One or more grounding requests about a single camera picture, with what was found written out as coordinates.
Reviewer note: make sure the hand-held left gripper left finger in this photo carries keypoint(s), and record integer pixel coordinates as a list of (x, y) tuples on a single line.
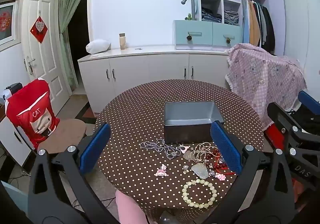
[(95, 148)]

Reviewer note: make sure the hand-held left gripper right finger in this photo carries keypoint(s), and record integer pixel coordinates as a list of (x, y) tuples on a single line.
[(225, 146)]

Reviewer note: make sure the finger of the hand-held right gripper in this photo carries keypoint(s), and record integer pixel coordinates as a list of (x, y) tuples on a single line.
[(280, 116), (310, 101)]

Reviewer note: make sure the clear crystal charm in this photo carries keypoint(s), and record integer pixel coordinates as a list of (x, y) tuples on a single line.
[(212, 172), (185, 169)]

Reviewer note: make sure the pink pig charm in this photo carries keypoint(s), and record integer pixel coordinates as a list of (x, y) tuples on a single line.
[(161, 171), (220, 176)]

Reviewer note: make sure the white jade pendant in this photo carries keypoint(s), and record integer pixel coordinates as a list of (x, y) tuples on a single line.
[(200, 171)]

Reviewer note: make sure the pink white charm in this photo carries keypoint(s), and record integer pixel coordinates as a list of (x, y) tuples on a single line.
[(185, 149)]

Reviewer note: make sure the grey metal tin box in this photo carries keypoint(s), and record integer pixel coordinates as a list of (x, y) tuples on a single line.
[(190, 119)]

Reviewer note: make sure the black bag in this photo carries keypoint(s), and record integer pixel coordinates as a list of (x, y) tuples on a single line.
[(308, 120)]

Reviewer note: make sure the red chair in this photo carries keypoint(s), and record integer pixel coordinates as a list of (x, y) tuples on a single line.
[(275, 135)]

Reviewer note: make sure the brown chair seat cushion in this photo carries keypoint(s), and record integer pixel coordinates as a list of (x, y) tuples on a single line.
[(65, 134)]

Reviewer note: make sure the pink checkered blanket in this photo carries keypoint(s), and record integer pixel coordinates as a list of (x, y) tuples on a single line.
[(262, 76)]

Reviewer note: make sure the brown polka-dot tablecloth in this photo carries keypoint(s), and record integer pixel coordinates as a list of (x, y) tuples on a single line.
[(140, 114)]

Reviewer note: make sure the red chair back cover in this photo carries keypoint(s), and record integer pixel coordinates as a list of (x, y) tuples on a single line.
[(32, 114)]

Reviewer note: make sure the person's pink clothed leg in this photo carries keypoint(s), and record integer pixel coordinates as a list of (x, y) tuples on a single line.
[(130, 210)]

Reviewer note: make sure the low white cabinet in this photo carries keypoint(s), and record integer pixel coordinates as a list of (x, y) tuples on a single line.
[(10, 139)]

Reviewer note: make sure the pinecone drawer ornament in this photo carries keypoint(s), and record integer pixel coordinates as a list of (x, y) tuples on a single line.
[(189, 37), (228, 40)]

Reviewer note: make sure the row of hanging clothes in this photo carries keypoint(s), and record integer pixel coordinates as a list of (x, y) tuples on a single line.
[(257, 24)]

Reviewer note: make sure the white panel door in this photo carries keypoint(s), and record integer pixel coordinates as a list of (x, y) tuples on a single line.
[(50, 64)]

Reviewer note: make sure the white sideboard cabinet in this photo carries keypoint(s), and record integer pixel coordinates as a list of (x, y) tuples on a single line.
[(150, 69)]

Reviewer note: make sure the black device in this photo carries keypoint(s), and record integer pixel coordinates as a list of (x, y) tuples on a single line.
[(12, 89)]

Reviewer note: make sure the white plastic bag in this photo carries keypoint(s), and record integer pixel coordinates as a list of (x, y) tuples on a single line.
[(98, 46)]

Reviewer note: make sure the beige bottle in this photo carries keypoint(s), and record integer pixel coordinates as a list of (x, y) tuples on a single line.
[(122, 41)]

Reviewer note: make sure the folded grey clothes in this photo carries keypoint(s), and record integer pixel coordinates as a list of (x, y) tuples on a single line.
[(231, 17)]

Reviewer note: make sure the teal drawer unit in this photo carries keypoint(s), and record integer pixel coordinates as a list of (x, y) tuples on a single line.
[(200, 35)]

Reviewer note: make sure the folded blue jeans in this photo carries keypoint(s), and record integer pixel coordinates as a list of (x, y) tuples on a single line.
[(211, 16)]

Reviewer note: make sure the green curtain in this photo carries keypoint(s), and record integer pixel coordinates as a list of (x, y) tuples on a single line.
[(66, 26)]

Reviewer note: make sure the red diamond door decoration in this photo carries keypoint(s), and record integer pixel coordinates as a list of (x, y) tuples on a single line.
[(39, 29)]

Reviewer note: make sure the small green plant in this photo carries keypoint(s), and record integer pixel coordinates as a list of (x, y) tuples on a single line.
[(188, 16)]

